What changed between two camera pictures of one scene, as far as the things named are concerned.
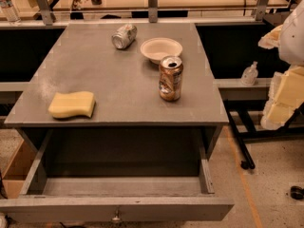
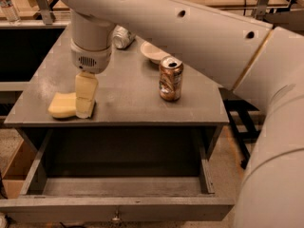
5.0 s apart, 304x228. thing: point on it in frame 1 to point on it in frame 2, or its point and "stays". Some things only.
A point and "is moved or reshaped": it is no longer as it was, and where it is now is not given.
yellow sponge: (72, 104) is moved or reshaped
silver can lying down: (123, 36) stays
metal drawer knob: (116, 218) stays
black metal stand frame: (243, 107) stays
